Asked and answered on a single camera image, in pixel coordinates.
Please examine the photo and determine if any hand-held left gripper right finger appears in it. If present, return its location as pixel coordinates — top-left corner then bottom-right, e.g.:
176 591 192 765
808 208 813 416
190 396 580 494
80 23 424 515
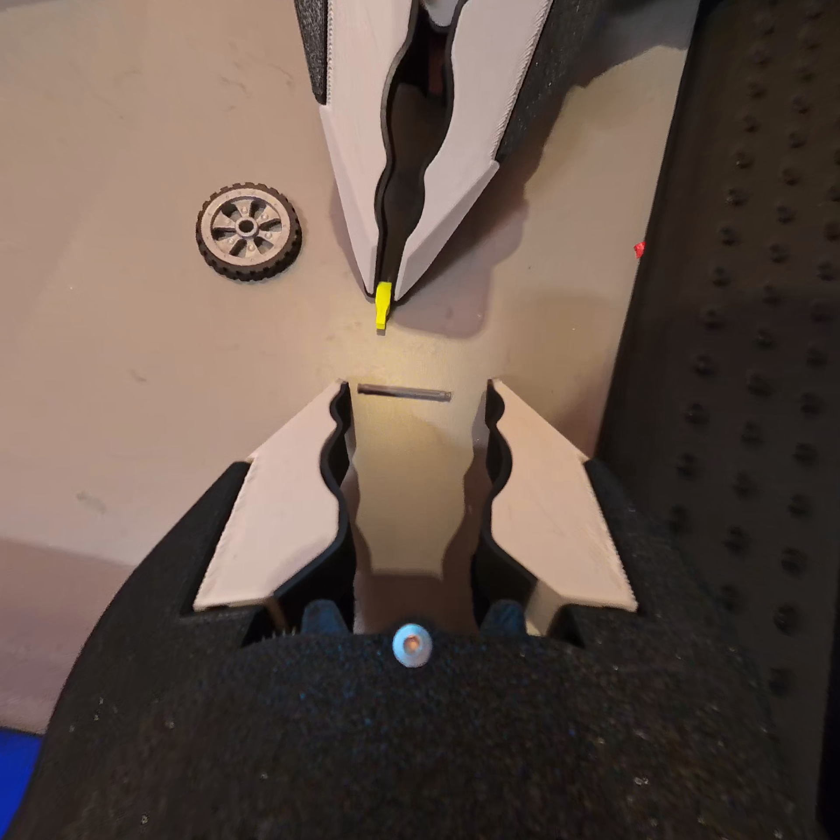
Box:
472 377 639 614

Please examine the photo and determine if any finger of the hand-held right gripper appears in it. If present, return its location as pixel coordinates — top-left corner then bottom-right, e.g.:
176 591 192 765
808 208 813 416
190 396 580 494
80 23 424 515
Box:
390 0 555 303
318 0 421 298

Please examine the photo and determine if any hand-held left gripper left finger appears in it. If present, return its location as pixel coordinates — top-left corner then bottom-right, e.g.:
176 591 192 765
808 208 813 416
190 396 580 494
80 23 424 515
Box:
192 379 355 614

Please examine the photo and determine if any thin grey plastic rod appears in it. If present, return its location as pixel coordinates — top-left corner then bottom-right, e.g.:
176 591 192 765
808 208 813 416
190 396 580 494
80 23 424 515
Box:
357 385 452 403

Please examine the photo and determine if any blue plastic storage bin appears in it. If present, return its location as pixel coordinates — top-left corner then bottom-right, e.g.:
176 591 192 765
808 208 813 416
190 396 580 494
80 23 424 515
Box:
0 727 44 824

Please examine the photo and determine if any black toy vehicle wheel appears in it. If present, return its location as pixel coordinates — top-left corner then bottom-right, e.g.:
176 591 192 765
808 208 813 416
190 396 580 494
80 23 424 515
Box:
196 182 304 283

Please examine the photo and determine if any black perforated mat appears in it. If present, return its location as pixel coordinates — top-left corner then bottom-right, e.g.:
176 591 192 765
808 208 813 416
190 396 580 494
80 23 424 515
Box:
600 0 840 840

